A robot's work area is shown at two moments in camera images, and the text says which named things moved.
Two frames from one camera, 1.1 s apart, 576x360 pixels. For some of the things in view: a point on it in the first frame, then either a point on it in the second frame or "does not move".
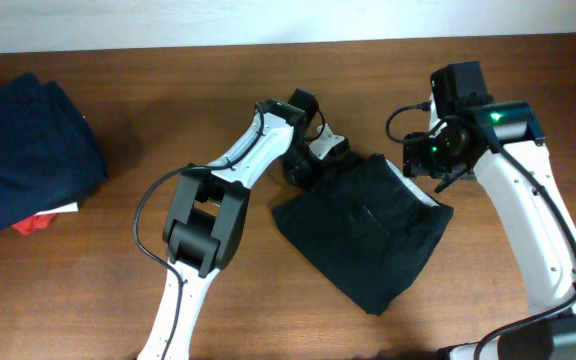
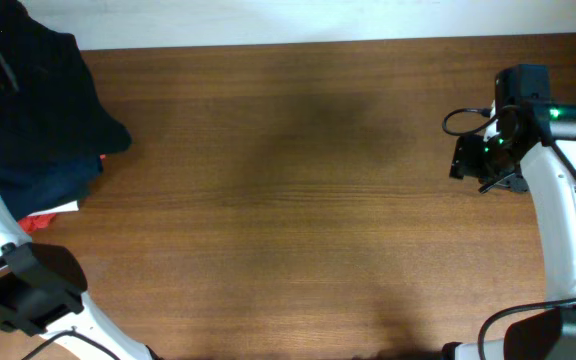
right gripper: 415,160 to 464,161
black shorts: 367,225 to 41,97
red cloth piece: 33,222 does not move
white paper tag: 67,208 does not move
